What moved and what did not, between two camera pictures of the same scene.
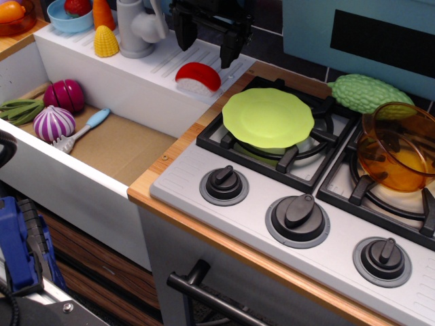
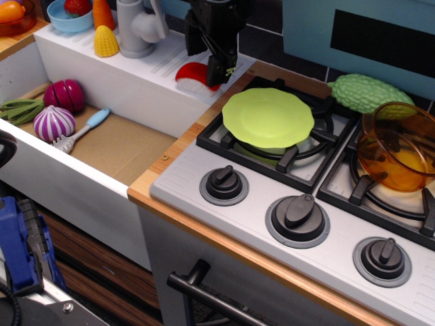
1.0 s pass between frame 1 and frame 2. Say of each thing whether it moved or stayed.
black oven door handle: stayed
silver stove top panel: stayed
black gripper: moved
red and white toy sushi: stayed
